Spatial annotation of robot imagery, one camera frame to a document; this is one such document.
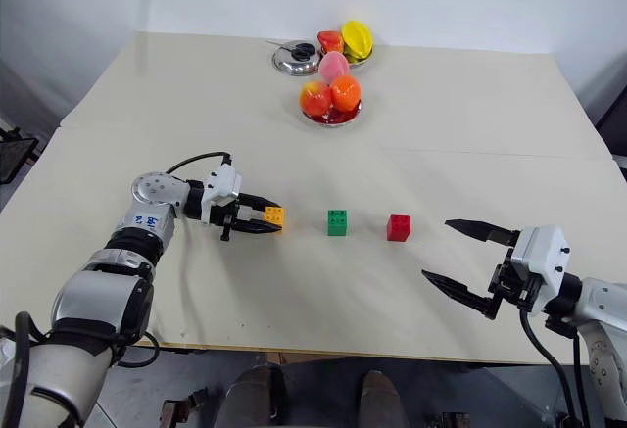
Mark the orange toy fruit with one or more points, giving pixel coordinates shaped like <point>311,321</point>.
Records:
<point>346,91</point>

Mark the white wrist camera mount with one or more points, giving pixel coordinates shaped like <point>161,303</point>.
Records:
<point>223,188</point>
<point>544,261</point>

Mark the steel lid with black knob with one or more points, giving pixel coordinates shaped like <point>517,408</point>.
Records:
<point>296,58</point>

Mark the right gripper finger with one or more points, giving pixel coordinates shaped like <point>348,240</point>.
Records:
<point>482,232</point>
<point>460,292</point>

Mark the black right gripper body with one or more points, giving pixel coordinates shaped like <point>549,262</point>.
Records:
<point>509,283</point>

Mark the steel bowl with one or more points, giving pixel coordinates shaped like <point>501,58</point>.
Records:
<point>363,60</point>

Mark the green toy brick cube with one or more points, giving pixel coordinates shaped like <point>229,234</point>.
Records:
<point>337,223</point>

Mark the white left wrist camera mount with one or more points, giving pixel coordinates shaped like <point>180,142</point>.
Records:
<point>223,188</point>

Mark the pink toy peach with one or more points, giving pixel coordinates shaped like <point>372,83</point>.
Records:
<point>334,67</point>

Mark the dark rounded shape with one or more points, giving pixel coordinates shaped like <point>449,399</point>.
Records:
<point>255,396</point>
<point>382,398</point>

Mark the yellow toy brick cube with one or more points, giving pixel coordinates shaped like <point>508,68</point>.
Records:
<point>275,216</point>

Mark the black stand beside table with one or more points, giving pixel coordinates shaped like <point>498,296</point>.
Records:
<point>14,154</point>

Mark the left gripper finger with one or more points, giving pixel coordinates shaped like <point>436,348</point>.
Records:
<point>259,201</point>
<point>257,228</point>

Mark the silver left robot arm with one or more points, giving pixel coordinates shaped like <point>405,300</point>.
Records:
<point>98,300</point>

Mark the yellow star fruit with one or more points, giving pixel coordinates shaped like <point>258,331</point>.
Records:
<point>356,38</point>

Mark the red yellow toy apple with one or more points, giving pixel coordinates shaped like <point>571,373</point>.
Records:
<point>315,98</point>

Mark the red toy fruit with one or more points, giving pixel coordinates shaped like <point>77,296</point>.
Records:
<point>330,41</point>

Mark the steel plate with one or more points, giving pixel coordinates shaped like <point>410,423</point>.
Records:
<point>339,119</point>

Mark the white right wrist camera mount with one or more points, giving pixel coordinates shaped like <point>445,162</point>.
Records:
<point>544,261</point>

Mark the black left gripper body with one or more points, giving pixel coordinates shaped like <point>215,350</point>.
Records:
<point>226,218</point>

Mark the dark furniture beside table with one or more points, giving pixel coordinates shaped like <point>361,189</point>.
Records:
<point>614,124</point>

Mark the red toy brick cube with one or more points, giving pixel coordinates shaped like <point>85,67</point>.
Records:
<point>399,228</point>

